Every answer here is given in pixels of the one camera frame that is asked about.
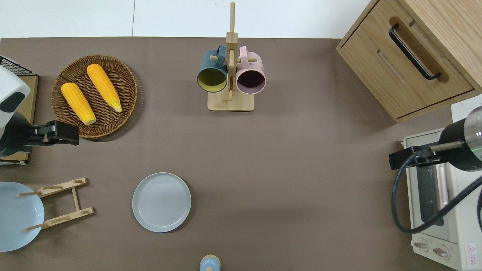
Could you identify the blue wooden call bell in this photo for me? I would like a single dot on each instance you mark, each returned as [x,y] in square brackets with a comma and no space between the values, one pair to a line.
[210,264]

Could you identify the pink mug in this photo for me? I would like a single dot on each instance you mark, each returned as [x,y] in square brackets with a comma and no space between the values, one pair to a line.
[250,62]

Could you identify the silver oven knob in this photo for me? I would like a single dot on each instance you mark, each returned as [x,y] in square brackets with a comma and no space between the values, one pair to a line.
[421,245]
[441,252]

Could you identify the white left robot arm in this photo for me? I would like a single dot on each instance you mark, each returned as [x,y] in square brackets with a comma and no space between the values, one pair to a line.
[11,82]

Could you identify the round wicker basket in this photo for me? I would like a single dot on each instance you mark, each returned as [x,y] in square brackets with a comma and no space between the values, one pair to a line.
[126,88]

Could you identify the cream toaster oven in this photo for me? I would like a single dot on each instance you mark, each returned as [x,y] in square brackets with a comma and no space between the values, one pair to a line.
[459,241]

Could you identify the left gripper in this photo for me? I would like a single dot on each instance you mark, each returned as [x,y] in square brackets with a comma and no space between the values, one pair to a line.
[62,133]

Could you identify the wooden dish rack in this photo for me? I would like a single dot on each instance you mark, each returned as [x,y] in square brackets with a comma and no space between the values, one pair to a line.
[77,199]

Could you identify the yellow corn cob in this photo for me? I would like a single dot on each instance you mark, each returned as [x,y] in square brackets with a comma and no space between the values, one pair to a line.
[103,86]
[77,102]

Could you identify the brown table mat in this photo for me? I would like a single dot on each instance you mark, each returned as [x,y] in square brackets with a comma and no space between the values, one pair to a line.
[301,169]

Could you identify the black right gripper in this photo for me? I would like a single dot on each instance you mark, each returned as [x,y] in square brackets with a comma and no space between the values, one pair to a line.
[403,158]

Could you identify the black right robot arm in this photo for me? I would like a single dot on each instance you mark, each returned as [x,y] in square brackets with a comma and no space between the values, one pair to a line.
[455,150]

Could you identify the dark blue mug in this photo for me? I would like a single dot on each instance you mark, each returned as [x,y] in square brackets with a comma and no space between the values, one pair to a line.
[212,64]

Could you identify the wooden mug tree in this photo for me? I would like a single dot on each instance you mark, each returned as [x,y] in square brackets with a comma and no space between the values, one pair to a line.
[230,103]

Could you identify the wooden drawer cabinet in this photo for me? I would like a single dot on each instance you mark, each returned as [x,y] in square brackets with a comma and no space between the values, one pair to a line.
[376,64]

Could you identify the light blue plate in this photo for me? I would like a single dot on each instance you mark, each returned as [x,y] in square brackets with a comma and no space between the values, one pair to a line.
[19,222]

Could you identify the gray round plate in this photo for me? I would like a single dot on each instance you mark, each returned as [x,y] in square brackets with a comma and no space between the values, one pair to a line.
[162,202]

